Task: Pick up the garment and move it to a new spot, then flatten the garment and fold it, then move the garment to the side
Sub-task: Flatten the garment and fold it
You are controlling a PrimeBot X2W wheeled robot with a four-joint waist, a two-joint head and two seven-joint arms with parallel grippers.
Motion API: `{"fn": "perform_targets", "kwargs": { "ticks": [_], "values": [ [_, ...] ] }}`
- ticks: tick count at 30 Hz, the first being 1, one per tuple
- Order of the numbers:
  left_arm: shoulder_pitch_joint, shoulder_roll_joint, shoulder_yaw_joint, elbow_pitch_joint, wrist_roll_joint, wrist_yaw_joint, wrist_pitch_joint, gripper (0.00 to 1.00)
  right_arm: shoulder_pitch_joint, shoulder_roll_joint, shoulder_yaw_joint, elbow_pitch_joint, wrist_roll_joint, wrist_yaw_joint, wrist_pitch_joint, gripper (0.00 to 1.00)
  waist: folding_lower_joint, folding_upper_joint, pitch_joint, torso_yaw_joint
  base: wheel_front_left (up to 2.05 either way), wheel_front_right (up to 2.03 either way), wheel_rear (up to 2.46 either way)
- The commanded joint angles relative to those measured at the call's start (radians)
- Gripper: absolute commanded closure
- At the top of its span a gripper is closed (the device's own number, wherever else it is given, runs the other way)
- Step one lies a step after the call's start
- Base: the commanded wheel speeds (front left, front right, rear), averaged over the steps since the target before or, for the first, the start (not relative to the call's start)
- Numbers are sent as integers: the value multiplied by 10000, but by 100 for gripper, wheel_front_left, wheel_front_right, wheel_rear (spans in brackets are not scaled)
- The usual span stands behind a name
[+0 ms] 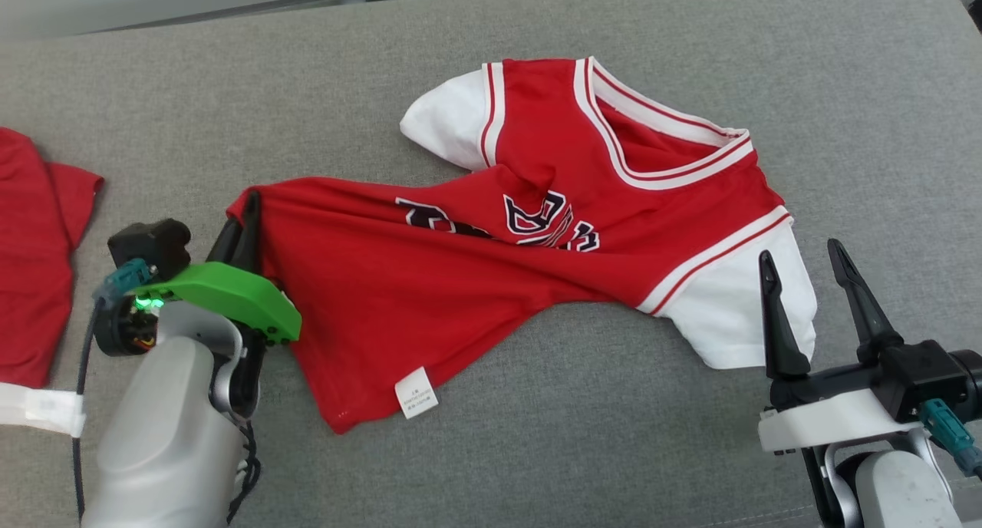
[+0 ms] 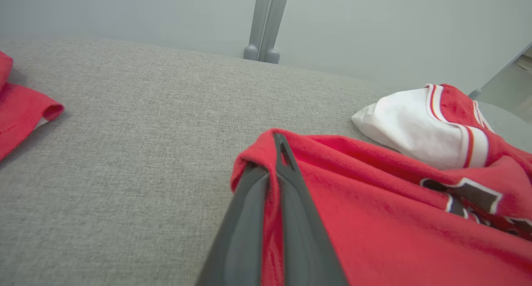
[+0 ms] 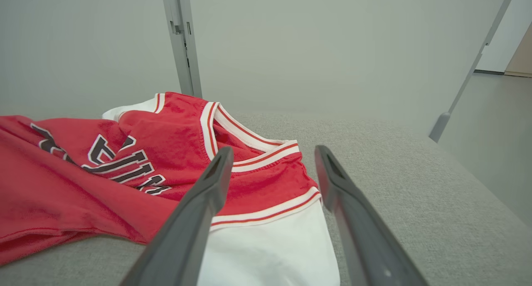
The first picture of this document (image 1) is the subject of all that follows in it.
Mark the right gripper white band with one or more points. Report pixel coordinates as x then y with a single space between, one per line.
828 424

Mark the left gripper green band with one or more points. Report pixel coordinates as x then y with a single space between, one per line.
230 294

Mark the red basketball jersey white sleeves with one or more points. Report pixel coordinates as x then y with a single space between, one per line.
430 298

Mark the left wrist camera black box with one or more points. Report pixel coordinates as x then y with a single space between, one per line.
149 244

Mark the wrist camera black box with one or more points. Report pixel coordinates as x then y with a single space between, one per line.
149 244
924 378

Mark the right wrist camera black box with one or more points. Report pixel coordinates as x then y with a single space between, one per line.
924 378

